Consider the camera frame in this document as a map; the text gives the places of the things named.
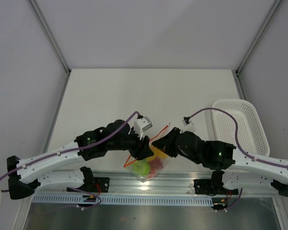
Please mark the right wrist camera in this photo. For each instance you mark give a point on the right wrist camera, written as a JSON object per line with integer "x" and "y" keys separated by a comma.
{"x": 188, "y": 125}

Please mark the corner frame post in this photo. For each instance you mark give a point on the corner frame post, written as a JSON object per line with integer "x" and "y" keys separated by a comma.
{"x": 48, "y": 34}
{"x": 276, "y": 6}

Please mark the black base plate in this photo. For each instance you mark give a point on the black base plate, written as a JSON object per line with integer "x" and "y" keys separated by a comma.
{"x": 101, "y": 184}
{"x": 204, "y": 187}

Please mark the white perforated plastic basket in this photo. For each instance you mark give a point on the white perforated plastic basket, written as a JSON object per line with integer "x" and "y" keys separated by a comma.
{"x": 251, "y": 135}

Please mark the white slotted cable duct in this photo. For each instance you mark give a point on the white slotted cable duct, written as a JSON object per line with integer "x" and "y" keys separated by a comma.
{"x": 140, "y": 200}

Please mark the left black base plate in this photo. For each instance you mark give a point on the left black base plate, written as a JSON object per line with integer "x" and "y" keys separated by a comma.
{"x": 101, "y": 184}

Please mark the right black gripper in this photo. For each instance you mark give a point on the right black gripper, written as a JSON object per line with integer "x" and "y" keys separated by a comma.
{"x": 165, "y": 143}

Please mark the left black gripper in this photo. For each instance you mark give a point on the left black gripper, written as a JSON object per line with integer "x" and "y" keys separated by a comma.
{"x": 142, "y": 150}

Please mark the green apple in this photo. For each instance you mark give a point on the green apple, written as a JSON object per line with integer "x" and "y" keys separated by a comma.
{"x": 141, "y": 168}

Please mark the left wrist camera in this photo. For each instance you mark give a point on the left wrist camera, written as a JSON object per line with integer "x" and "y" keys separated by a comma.
{"x": 142, "y": 124}

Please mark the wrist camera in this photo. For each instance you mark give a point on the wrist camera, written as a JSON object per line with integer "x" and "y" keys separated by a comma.
{"x": 188, "y": 125}
{"x": 142, "y": 124}

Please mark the clear zip top bag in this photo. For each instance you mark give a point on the clear zip top bag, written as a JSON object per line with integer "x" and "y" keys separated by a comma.
{"x": 130, "y": 160}

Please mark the left corner frame post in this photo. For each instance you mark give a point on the left corner frame post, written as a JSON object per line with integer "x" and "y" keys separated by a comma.
{"x": 48, "y": 34}

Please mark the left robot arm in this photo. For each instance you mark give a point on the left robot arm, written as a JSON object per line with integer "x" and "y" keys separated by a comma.
{"x": 41, "y": 173}

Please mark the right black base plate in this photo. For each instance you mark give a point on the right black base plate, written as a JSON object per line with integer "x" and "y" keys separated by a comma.
{"x": 204, "y": 187}

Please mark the right corner frame post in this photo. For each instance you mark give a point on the right corner frame post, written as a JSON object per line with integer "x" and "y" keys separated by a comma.
{"x": 276, "y": 6}

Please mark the red grape bunch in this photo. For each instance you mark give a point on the red grape bunch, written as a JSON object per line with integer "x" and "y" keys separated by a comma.
{"x": 156, "y": 164}

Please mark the yellow green mango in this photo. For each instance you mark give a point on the yellow green mango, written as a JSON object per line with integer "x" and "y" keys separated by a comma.
{"x": 159, "y": 153}

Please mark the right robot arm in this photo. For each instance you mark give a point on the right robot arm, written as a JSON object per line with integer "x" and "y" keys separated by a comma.
{"x": 232, "y": 168}

